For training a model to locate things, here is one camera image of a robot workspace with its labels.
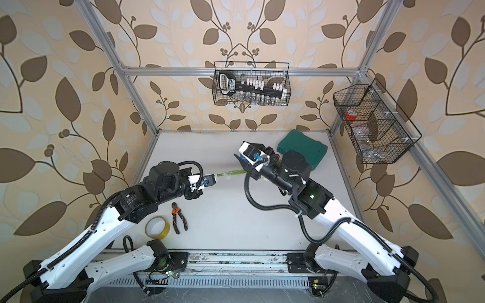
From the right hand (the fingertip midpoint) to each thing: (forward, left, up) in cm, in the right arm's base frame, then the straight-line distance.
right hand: (242, 146), depth 59 cm
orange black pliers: (-4, +34, -40) cm, 53 cm away
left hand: (-1, +14, -11) cm, 18 cm away
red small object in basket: (+23, -47, -10) cm, 53 cm away
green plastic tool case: (+36, -31, -38) cm, 61 cm away
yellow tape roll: (-14, +35, -39) cm, 54 cm away
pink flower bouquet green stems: (-1, +4, -13) cm, 13 cm away
